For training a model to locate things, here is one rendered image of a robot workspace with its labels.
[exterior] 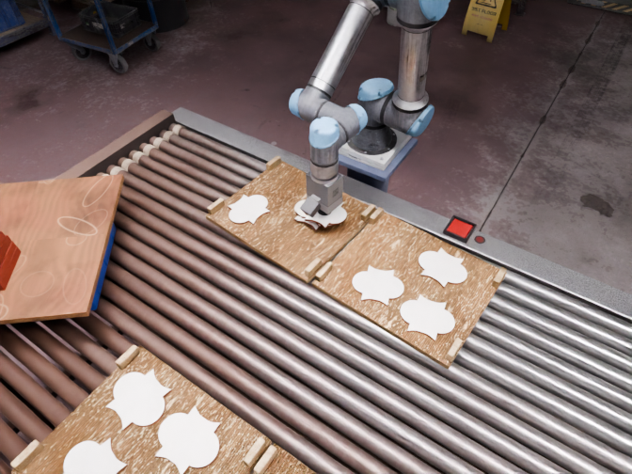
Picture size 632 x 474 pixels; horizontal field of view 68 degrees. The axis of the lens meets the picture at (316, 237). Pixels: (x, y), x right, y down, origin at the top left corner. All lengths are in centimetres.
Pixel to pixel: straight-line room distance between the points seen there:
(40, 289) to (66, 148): 245
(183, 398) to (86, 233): 53
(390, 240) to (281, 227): 33
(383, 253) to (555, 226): 178
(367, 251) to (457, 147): 210
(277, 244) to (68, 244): 56
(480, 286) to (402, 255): 22
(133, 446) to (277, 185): 86
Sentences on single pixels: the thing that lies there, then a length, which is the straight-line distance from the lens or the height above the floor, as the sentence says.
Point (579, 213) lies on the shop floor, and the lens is 314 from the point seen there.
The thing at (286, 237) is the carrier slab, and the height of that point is 94.
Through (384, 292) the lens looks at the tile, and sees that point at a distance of 126.
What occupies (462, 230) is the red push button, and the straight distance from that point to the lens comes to 147.
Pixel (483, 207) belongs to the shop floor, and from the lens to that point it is 295.
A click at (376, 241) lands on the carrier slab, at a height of 94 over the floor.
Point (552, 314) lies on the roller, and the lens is 138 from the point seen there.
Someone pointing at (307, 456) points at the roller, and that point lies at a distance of 110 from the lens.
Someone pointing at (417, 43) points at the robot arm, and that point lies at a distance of 143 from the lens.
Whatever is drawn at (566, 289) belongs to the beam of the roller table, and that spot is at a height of 91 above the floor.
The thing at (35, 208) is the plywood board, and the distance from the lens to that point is 156.
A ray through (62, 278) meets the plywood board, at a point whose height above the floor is 104.
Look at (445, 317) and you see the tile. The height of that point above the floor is 94.
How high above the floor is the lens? 197
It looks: 48 degrees down
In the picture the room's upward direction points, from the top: 1 degrees counter-clockwise
